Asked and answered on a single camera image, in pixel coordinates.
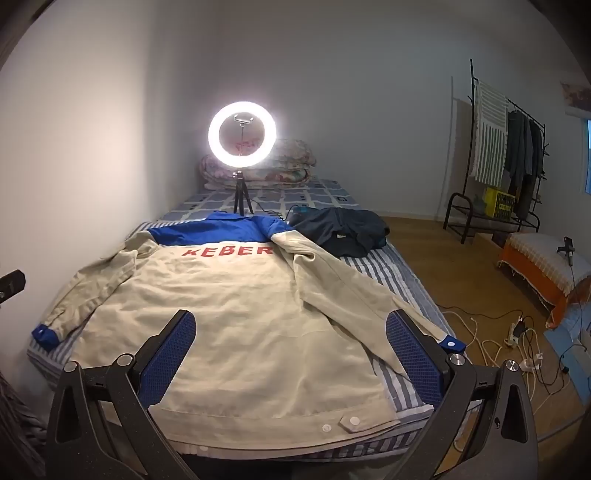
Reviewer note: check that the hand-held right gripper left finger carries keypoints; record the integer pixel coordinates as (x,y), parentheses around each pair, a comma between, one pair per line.
(171,355)

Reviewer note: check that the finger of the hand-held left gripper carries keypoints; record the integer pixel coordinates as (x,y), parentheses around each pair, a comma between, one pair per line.
(11,286)

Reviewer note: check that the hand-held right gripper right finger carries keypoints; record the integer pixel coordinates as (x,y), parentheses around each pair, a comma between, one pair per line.
(413,360)

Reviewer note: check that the beige and blue jacket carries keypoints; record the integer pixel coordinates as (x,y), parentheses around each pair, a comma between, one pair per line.
(240,314)

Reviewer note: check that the dark hanging clothes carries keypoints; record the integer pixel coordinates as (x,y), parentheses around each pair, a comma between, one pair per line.
(519,157)

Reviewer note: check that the black clothes rack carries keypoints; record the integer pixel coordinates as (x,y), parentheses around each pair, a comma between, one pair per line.
(472,74)

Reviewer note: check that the bed with striped sheet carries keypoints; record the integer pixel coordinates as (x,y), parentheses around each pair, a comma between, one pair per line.
(392,272)

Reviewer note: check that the white power strip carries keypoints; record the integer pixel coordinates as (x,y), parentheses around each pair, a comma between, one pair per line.
(511,334)

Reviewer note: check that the white charger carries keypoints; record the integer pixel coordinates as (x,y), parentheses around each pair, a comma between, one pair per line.
(531,363)

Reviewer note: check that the person's striped garment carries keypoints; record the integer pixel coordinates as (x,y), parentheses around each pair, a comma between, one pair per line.
(18,424)

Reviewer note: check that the dark blue fleece jacket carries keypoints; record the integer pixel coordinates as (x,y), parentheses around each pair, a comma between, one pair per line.
(341,230)

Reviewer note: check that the orange bench with white cover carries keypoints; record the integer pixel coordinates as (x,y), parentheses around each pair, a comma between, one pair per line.
(531,258)

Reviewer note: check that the light blue mat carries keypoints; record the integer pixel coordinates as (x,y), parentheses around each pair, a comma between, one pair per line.
(572,337)

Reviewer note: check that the black tripod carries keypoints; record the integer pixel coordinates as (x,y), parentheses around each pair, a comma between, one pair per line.
(241,194)

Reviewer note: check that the yellow crate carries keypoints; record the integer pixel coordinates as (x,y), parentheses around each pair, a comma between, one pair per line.
(501,203)

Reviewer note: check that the teal garment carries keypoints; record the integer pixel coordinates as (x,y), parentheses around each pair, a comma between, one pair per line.
(300,210)

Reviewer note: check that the black handheld device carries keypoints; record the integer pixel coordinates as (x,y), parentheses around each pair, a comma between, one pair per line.
(568,249)

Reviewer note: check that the folded floral quilt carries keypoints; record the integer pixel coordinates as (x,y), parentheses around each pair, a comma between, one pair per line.
(286,166)

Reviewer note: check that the green striped towel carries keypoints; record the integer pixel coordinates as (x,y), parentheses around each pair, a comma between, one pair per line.
(489,138)

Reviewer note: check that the phone clamp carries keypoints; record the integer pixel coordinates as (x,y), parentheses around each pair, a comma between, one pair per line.
(244,119)

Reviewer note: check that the window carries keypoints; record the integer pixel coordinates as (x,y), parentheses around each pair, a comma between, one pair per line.
(588,157)

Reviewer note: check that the wall poster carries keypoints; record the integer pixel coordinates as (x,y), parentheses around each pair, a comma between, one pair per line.
(575,94)

